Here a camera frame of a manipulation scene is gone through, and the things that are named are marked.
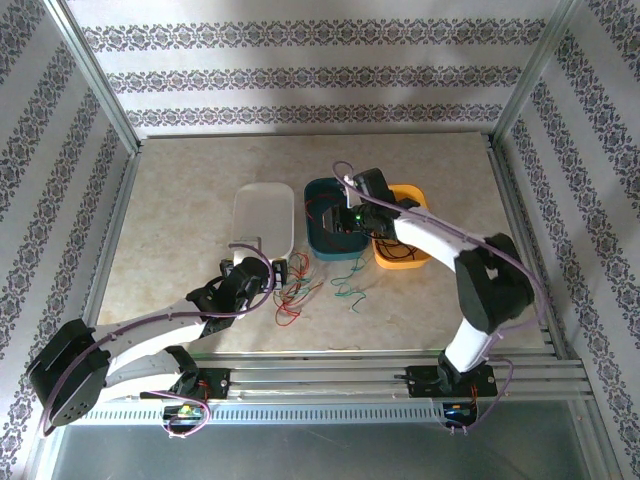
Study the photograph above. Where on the grey metal panel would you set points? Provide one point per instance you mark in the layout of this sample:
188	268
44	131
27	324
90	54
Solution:
320	452

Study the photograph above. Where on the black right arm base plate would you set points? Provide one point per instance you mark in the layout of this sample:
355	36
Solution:
420	380

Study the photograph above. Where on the white plastic tray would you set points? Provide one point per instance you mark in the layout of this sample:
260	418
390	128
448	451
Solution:
262	215

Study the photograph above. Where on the orange plastic tray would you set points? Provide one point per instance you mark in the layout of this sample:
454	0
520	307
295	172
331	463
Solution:
400	264

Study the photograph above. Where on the aluminium frame post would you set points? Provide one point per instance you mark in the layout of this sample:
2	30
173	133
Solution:
535	75
95	80

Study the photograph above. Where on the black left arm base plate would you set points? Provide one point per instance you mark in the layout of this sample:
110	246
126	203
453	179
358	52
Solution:
217	384

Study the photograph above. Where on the small circuit board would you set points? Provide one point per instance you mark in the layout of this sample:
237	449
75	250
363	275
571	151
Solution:
186	412
460	412

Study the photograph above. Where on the teal plastic tray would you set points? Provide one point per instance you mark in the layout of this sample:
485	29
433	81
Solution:
330	247

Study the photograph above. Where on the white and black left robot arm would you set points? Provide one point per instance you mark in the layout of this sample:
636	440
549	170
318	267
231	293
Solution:
150	327

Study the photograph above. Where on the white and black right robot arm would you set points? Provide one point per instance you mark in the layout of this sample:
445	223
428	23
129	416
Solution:
430	240

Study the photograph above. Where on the aluminium mounting rail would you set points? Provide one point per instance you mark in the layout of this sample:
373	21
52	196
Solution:
325	385

